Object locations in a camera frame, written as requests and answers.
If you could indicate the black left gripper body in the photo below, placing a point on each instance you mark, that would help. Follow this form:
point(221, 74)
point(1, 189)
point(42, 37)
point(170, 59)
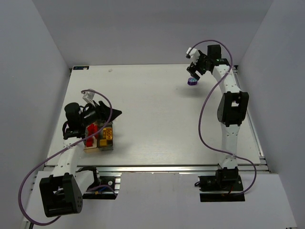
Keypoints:
point(102, 110)

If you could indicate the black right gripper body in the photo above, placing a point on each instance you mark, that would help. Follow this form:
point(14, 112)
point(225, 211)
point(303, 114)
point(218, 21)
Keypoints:
point(198, 66)

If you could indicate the red sloped lego brick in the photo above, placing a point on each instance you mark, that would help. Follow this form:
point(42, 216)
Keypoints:
point(93, 128)

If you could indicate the yellow two-by-three lego brick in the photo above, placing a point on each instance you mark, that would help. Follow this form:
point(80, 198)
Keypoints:
point(107, 133)

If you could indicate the purple round lego piece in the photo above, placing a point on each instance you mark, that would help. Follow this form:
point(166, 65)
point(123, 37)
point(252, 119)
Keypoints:
point(192, 81)

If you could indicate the red two-by-two lego brick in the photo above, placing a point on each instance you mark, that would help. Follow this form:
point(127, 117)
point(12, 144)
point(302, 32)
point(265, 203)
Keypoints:
point(90, 142)

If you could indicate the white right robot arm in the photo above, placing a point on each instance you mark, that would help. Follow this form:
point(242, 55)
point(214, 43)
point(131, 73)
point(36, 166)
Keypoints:
point(231, 113)

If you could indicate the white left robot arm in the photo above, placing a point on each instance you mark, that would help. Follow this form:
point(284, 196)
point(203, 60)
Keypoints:
point(62, 191)

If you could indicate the dark grey clear container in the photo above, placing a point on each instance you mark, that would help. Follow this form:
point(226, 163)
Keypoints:
point(110, 142)

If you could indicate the amber clear container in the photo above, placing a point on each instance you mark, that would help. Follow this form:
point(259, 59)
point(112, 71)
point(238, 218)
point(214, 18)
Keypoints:
point(93, 149)

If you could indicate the left blue table label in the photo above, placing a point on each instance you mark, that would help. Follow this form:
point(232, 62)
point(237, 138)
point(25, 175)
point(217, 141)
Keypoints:
point(80, 68)

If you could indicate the aluminium table front rail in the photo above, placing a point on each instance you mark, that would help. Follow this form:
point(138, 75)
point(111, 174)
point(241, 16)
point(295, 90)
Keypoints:
point(244, 168)

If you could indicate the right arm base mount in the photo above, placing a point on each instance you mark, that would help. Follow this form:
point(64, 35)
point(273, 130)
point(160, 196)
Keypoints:
point(224, 186)

